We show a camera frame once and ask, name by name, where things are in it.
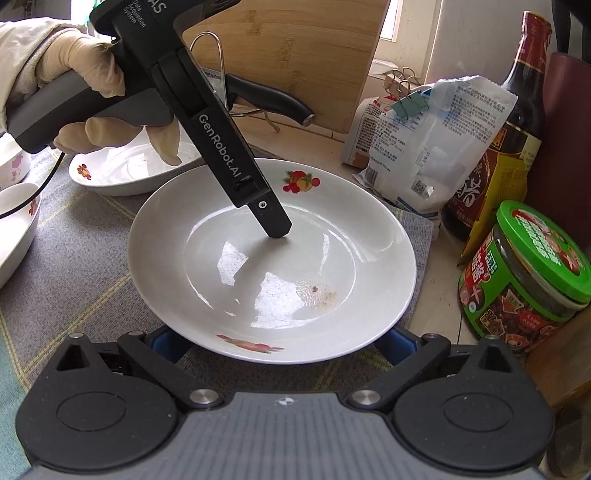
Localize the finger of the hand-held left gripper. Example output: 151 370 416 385
245 190 293 240

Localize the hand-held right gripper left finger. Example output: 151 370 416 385
55 325 225 411

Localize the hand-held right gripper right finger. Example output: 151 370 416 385
352 329 526 410

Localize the white pink-flower bowl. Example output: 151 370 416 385
0 136 32 190

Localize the person's left hand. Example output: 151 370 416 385
0 21 184 167

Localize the bamboo cutting board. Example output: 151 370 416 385
196 0 389 134

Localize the grey checked mat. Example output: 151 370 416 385
0 145 435 462

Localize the green-lid sauce jar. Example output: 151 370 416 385
458 200 591 356

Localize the white blue-print plastic bag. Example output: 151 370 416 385
358 78 518 214

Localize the green binder clip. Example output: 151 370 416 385
392 90 431 120

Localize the dark soy sauce bottle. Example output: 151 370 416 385
441 11 552 243

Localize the black-handled kitchen knife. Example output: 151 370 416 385
202 69 316 127

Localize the metal wire board rack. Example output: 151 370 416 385
191 32 282 133

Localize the black cable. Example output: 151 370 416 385
0 148 65 220

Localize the black-handled block knife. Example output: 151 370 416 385
551 0 575 52

